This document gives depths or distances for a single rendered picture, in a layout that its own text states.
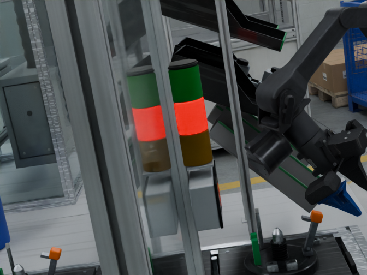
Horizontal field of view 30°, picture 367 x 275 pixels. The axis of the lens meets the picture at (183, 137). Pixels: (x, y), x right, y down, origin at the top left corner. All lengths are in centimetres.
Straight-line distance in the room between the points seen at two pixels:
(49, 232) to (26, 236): 7
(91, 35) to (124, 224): 12
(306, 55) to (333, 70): 518
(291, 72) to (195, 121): 24
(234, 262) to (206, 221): 37
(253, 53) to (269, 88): 413
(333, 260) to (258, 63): 406
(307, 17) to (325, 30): 892
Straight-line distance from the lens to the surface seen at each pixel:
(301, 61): 120
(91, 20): 43
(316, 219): 130
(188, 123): 101
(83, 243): 191
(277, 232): 130
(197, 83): 101
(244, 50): 529
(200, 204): 101
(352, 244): 143
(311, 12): 1015
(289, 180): 150
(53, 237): 200
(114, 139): 44
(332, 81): 640
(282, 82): 117
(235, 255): 141
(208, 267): 138
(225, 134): 148
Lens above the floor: 157
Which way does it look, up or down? 15 degrees down
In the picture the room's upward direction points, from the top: 9 degrees counter-clockwise
